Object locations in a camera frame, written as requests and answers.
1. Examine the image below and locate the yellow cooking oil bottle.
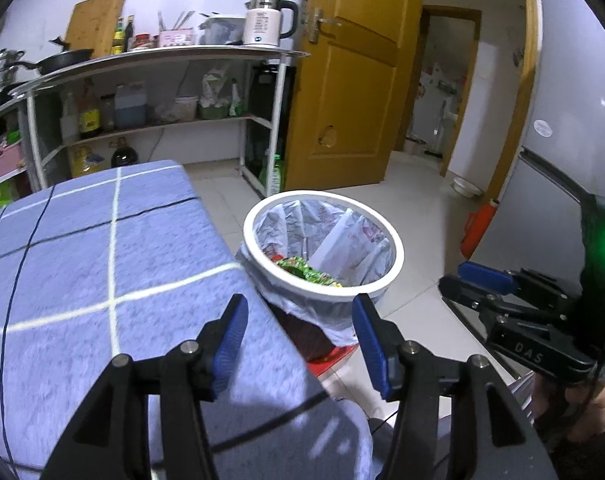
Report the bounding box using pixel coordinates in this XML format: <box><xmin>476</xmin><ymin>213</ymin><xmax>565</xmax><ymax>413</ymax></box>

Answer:
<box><xmin>68</xmin><ymin>146</ymin><xmax>108</xmax><ymax>178</ymax></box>

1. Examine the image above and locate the white appliance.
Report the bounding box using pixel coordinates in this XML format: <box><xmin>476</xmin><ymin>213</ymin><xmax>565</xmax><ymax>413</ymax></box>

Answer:
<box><xmin>407</xmin><ymin>62</ymin><xmax>458</xmax><ymax>156</ymax></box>

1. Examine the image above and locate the tall soy sauce bottle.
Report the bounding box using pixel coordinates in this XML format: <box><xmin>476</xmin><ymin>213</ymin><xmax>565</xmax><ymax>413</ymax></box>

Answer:
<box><xmin>78</xmin><ymin>80</ymin><xmax>103</xmax><ymax>139</ymax></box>

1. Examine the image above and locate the blue liquid jug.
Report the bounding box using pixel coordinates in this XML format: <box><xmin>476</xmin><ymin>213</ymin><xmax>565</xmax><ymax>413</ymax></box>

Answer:
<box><xmin>114</xmin><ymin>82</ymin><xmax>148</xmax><ymax>129</ymax></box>

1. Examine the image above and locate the metal door lock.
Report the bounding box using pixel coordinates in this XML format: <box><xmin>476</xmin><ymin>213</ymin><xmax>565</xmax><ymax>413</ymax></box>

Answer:
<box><xmin>305</xmin><ymin>7</ymin><xmax>343</xmax><ymax>43</ymax></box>

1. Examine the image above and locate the translucent bin liner bag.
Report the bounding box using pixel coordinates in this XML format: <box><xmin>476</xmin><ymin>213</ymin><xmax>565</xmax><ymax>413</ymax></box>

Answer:
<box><xmin>235</xmin><ymin>199</ymin><xmax>398</xmax><ymax>348</ymax></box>

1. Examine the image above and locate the white metal shelf rack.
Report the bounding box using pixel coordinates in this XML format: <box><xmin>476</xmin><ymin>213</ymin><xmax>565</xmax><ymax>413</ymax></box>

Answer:
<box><xmin>7</xmin><ymin>42</ymin><xmax>313</xmax><ymax>198</ymax></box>

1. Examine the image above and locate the wooden cutting board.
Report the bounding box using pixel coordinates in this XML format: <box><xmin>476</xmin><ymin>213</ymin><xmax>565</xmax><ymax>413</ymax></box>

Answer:
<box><xmin>64</xmin><ymin>0</ymin><xmax>128</xmax><ymax>59</ymax></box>

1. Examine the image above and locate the green snack wrapper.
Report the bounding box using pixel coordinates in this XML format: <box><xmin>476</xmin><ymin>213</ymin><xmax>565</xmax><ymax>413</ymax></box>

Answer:
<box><xmin>275</xmin><ymin>255</ymin><xmax>343</xmax><ymax>288</ymax></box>

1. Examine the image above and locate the small food container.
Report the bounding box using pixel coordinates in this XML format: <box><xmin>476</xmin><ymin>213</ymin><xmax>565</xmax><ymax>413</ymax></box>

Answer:
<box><xmin>172</xmin><ymin>96</ymin><xmax>199</xmax><ymax>122</ymax></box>

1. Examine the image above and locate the low shelf unit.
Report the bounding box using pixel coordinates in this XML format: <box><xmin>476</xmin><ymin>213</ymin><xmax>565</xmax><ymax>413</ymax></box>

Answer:
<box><xmin>0</xmin><ymin>95</ymin><xmax>36</xmax><ymax>203</ymax></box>

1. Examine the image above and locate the white round bin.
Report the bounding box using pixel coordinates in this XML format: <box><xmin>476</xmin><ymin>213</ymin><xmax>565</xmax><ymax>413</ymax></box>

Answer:
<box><xmin>242</xmin><ymin>190</ymin><xmax>405</xmax><ymax>348</ymax></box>

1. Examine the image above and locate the yellow door frame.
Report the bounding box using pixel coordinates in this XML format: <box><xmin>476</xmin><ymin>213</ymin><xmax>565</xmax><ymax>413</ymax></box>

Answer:
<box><xmin>482</xmin><ymin>0</ymin><xmax>542</xmax><ymax>206</ymax></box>

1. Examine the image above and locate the grey refrigerator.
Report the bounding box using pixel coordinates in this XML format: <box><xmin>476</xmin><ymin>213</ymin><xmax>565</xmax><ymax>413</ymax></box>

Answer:
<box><xmin>502</xmin><ymin>0</ymin><xmax>605</xmax><ymax>376</ymax></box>

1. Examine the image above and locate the large dark liquid bottle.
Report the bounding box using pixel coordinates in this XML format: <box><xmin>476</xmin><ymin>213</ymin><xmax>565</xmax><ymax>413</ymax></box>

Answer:
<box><xmin>111</xmin><ymin>136</ymin><xmax>140</xmax><ymax>168</ymax></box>

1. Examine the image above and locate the inner room door frame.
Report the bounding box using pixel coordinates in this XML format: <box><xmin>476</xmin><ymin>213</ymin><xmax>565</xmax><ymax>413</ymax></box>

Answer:
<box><xmin>392</xmin><ymin>4</ymin><xmax>483</xmax><ymax>178</ymax></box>

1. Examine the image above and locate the blue checked blanket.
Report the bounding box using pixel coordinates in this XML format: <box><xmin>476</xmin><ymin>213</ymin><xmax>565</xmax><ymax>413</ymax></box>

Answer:
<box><xmin>0</xmin><ymin>160</ymin><xmax>373</xmax><ymax>480</ymax></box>

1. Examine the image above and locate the orange plastic bottle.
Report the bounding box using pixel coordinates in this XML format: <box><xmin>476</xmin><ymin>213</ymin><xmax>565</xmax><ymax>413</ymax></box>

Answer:
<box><xmin>459</xmin><ymin>199</ymin><xmax>500</xmax><ymax>260</ymax></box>

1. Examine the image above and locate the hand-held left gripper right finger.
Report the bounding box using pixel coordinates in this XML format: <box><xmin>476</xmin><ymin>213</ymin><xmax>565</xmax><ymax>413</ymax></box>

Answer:
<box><xmin>352</xmin><ymin>293</ymin><xmax>558</xmax><ymax>480</ymax></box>

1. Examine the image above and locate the black frying pan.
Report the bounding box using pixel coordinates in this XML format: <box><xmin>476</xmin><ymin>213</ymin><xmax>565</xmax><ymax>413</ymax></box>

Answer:
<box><xmin>10</xmin><ymin>36</ymin><xmax>96</xmax><ymax>77</ymax></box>

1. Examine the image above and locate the yellow-label sauce bottle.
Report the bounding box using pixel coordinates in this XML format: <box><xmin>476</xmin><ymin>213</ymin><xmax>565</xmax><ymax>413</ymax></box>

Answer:
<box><xmin>111</xmin><ymin>17</ymin><xmax>126</xmax><ymax>56</ymax></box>

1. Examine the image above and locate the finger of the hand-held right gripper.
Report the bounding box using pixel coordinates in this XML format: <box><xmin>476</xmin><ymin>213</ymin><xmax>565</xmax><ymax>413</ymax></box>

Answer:
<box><xmin>457</xmin><ymin>261</ymin><xmax>569</xmax><ymax>307</ymax></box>
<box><xmin>438</xmin><ymin>276</ymin><xmax>572</xmax><ymax>327</ymax></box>

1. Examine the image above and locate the clear printed plastic bag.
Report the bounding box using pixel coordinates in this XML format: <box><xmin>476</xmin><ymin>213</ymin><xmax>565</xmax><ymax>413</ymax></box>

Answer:
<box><xmin>309</xmin><ymin>207</ymin><xmax>388</xmax><ymax>286</ymax></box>

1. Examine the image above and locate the bundle of plastic bags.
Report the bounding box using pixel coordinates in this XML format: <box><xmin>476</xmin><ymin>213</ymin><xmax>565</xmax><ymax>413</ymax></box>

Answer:
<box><xmin>198</xmin><ymin>69</ymin><xmax>248</xmax><ymax>120</ymax></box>

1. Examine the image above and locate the pink chopstick holder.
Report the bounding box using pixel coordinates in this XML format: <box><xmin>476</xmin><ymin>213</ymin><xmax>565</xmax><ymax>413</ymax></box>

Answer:
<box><xmin>157</xmin><ymin>30</ymin><xmax>197</xmax><ymax>47</ymax></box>

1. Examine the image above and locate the yellow wooden door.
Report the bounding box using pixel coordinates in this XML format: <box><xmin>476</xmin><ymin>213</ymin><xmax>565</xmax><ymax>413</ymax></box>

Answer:
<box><xmin>285</xmin><ymin>0</ymin><xmax>425</xmax><ymax>192</ymax></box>

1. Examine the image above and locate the grey striped cloth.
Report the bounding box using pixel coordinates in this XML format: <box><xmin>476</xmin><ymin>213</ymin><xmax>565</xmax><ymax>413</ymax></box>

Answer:
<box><xmin>507</xmin><ymin>375</ymin><xmax>539</xmax><ymax>422</ymax></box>

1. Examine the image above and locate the person's right hand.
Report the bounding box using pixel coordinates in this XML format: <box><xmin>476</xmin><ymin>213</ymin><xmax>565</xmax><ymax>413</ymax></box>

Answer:
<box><xmin>552</xmin><ymin>385</ymin><xmax>605</xmax><ymax>438</ymax></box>

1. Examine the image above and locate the pink basket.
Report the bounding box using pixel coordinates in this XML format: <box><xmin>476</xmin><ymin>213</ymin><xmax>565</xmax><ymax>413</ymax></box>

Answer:
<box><xmin>0</xmin><ymin>140</ymin><xmax>26</xmax><ymax>181</ymax></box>

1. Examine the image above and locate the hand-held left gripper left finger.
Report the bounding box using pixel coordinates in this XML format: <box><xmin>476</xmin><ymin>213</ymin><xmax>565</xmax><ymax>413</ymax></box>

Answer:
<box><xmin>41</xmin><ymin>294</ymin><xmax>249</xmax><ymax>480</ymax></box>

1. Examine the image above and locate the clear plastic container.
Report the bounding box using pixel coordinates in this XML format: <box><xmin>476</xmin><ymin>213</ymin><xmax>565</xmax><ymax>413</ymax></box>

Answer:
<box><xmin>198</xmin><ymin>14</ymin><xmax>247</xmax><ymax>46</ymax></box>

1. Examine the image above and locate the white electric kettle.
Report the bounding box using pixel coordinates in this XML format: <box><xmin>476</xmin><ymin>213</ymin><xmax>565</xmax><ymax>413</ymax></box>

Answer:
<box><xmin>242</xmin><ymin>0</ymin><xmax>299</xmax><ymax>47</ymax></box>

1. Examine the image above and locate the white floor bowl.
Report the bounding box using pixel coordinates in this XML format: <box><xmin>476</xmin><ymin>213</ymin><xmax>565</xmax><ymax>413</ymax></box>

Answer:
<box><xmin>449</xmin><ymin>177</ymin><xmax>483</xmax><ymax>198</ymax></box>

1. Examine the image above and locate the green plastic bottle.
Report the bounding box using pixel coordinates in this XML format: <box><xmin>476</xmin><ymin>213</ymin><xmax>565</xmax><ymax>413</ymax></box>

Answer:
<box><xmin>258</xmin><ymin>152</ymin><xmax>287</xmax><ymax>198</ymax></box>

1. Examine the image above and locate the white plastic bottle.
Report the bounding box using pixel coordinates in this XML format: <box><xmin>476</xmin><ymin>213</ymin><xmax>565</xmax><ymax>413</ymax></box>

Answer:
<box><xmin>60</xmin><ymin>91</ymin><xmax>79</xmax><ymax>143</ymax></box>

